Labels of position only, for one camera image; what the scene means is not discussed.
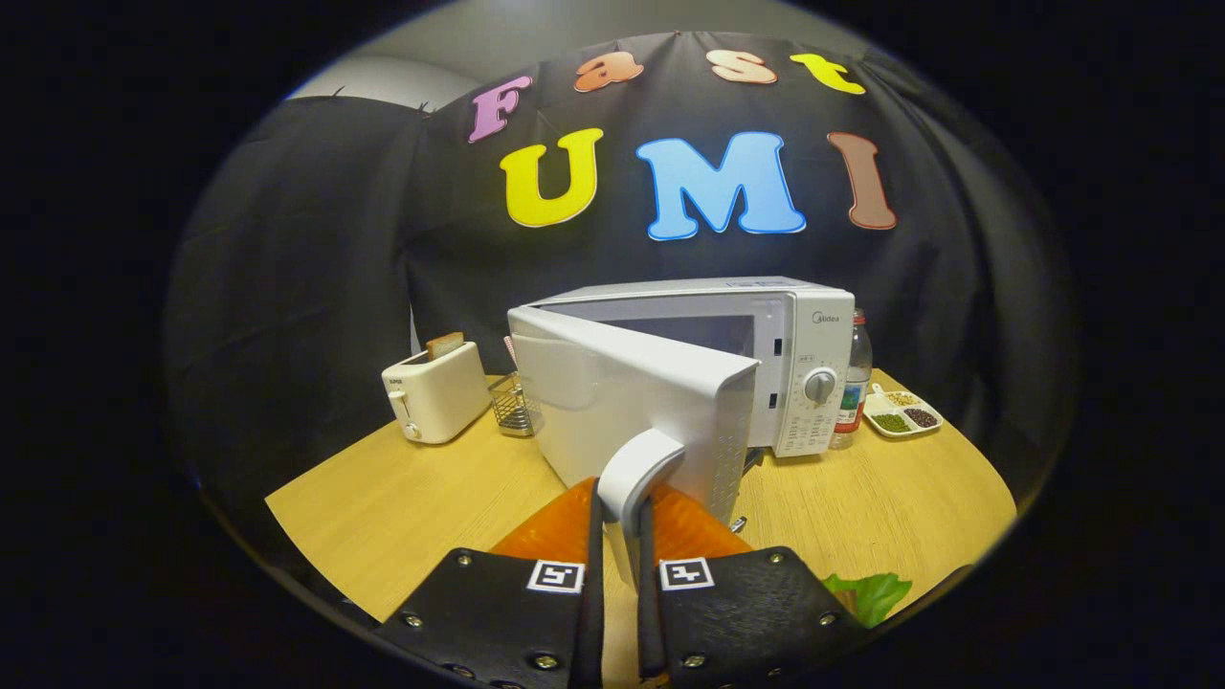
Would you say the clear water bottle red label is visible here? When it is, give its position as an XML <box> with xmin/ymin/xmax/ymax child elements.
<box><xmin>831</xmin><ymin>308</ymin><xmax>874</xmax><ymax>451</ymax></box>

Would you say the brown sandwich with green lettuce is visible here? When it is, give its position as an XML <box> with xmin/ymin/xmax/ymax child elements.
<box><xmin>821</xmin><ymin>572</ymin><xmax>912</xmax><ymax>629</ymax></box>

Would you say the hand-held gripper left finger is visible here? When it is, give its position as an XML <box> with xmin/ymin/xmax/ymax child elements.
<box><xmin>373</xmin><ymin>477</ymin><xmax>606</xmax><ymax>689</ymax></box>

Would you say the white toaster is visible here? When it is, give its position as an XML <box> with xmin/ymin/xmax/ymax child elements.
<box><xmin>381</xmin><ymin>342</ymin><xmax>491</xmax><ymax>445</ymax></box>

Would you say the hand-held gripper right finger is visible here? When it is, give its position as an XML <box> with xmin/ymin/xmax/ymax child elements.
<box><xmin>636</xmin><ymin>481</ymin><xmax>855</xmax><ymax>689</ymax></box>

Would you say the white microwave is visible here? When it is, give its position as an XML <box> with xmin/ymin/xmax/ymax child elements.
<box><xmin>507</xmin><ymin>276</ymin><xmax>856</xmax><ymax>589</ymax></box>

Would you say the white divided dish of beans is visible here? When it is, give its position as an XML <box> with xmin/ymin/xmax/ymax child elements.
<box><xmin>863</xmin><ymin>383</ymin><xmax>944</xmax><ymax>439</ymax></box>

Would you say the metal wire basket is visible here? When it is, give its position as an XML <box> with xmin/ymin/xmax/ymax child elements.
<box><xmin>490</xmin><ymin>373</ymin><xmax>539</xmax><ymax>438</ymax></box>

